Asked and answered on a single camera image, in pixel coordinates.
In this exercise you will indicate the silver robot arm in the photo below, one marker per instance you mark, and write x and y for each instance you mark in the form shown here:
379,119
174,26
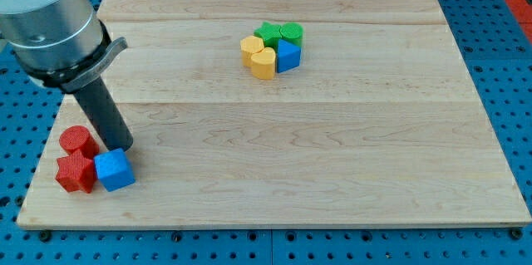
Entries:
59,43

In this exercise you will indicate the yellow heart block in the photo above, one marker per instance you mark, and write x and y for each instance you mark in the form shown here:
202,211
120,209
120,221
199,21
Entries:
263,64

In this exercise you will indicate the wooden board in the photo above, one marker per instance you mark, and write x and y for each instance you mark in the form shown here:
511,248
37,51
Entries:
380,126

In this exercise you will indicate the blue triangle block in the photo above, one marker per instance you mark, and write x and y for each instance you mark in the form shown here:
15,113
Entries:
289,56

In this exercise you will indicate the yellow hexagon block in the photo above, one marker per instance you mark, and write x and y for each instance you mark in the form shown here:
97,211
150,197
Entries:
249,46

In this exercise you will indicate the green star block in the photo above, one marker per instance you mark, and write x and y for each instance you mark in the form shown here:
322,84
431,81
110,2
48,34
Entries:
270,33

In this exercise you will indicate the green cylinder block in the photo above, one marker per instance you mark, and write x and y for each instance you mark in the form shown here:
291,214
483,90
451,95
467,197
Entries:
292,32

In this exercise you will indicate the blue cube block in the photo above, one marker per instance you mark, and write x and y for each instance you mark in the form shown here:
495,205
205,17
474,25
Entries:
114,170

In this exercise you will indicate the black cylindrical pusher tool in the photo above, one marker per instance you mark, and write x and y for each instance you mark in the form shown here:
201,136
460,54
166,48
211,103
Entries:
100,109

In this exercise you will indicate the red cylinder block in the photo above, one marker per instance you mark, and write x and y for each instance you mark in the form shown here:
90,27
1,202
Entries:
78,137

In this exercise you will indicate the red star block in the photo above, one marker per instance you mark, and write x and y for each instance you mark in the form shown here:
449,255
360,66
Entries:
76,172

